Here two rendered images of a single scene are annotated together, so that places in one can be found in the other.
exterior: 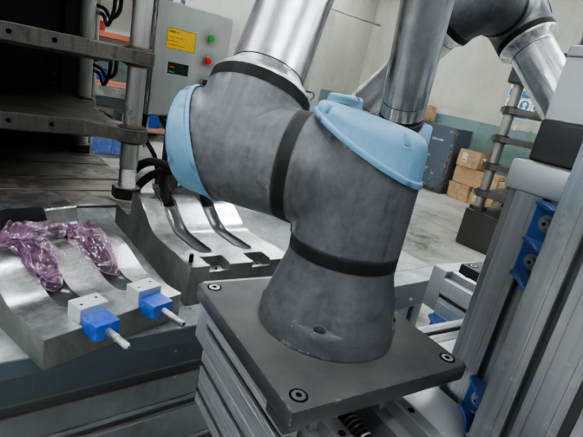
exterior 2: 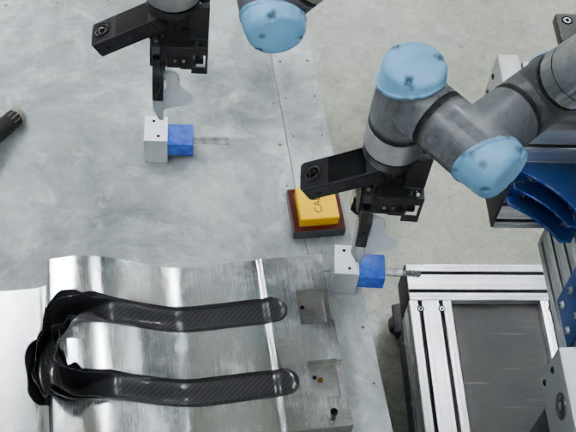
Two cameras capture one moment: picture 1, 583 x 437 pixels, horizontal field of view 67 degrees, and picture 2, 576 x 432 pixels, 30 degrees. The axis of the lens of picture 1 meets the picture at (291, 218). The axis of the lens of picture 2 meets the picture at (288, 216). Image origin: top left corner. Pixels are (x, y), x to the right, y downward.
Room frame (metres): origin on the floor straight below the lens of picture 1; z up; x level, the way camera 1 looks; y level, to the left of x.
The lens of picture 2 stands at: (0.67, 0.76, 2.15)
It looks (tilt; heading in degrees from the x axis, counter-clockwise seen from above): 55 degrees down; 296
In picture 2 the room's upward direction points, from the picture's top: 8 degrees clockwise
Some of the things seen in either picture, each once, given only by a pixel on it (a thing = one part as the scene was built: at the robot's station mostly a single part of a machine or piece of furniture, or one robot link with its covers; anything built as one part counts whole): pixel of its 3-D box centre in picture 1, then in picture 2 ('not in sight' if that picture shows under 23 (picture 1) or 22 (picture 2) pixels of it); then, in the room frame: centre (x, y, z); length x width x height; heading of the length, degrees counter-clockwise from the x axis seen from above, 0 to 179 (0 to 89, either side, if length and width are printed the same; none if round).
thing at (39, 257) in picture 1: (53, 239); not in sight; (0.79, 0.46, 0.90); 0.26 x 0.18 x 0.08; 57
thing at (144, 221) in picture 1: (194, 230); (149, 360); (1.09, 0.24, 0.87); 0.50 x 0.26 x 0.14; 40
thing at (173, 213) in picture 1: (196, 214); (161, 348); (1.07, 0.24, 0.92); 0.35 x 0.16 x 0.09; 40
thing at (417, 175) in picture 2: not in sight; (390, 174); (0.93, -0.06, 1.07); 0.09 x 0.08 x 0.12; 31
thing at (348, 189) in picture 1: (354, 176); not in sight; (0.44, -0.05, 1.20); 0.13 x 0.12 x 0.14; 74
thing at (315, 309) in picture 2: (255, 263); (313, 312); (0.94, 0.06, 0.87); 0.05 x 0.05 x 0.04; 40
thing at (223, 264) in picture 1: (213, 267); (326, 383); (0.87, 0.14, 0.87); 0.05 x 0.05 x 0.04; 40
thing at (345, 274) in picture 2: not in sight; (376, 271); (0.91, -0.08, 0.83); 0.13 x 0.05 x 0.05; 31
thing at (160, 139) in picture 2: not in sight; (186, 140); (1.28, -0.12, 0.83); 0.13 x 0.05 x 0.05; 34
